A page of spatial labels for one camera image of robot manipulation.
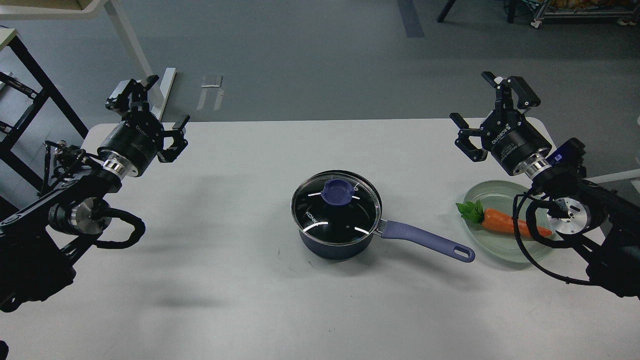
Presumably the orange toy carrot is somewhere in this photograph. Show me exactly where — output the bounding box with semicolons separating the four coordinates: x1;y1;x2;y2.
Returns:
455;199;553;239

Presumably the clear green glass plate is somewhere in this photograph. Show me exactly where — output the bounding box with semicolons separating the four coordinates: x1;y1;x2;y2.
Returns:
461;180;554;264

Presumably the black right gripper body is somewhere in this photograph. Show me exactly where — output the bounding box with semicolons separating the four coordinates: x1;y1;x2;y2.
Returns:
480;111;552;176

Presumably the glass lid blue knob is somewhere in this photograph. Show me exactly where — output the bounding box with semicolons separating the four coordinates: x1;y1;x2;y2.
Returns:
291;170;382;246

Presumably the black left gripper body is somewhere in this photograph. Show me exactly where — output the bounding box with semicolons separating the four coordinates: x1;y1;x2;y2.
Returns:
97;111;164;177

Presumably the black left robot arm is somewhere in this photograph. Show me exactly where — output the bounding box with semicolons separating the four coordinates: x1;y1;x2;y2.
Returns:
1;74;190;313

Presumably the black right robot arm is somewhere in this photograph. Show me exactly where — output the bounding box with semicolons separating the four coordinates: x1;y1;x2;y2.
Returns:
450;71;640;297

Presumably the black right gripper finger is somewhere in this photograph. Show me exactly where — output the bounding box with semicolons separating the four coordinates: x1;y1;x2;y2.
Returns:
449;112;489;162
481;71;541;114

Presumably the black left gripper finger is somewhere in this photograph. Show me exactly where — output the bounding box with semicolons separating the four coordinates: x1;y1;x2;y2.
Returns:
105;74;159;122
157;114;191;163

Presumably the blue saucepan with handle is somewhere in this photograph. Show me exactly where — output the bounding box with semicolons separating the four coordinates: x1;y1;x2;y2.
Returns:
290;170;475;264

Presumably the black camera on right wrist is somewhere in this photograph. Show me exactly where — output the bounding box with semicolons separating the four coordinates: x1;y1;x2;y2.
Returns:
546;137;586;167

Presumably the wheeled metal cart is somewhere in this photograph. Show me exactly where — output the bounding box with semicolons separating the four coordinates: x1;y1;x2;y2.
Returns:
530;0;640;28

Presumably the white table frame leg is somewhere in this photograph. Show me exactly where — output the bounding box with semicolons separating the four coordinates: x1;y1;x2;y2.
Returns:
0;0;177;123

